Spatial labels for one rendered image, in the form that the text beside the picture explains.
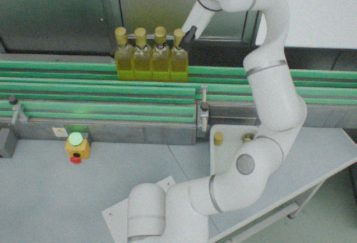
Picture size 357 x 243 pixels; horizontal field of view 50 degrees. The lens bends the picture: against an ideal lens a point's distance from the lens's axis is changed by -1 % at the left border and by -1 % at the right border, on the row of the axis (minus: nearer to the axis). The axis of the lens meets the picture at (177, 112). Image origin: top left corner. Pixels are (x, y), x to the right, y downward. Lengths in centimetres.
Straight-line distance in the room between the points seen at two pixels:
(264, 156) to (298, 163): 67
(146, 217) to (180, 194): 10
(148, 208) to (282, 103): 39
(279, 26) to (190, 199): 41
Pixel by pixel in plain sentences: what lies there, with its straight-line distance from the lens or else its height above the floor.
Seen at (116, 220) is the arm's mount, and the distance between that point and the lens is 124.
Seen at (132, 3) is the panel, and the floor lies 116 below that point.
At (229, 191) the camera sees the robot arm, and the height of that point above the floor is 124.
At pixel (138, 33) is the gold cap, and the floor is 116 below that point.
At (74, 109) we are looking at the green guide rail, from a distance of 129.
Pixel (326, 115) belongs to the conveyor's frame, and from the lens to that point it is 146.
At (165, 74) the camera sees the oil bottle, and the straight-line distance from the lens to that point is 126.
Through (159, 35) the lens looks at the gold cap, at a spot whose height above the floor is 117.
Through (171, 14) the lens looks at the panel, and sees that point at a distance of 128.
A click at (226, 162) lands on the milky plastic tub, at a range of 135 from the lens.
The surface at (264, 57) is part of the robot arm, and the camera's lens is 77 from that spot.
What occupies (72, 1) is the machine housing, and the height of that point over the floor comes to 113.
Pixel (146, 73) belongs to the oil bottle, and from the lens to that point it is 126.
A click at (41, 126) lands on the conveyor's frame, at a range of 140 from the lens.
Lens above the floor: 198
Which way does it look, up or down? 57 degrees down
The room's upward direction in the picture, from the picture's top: straight up
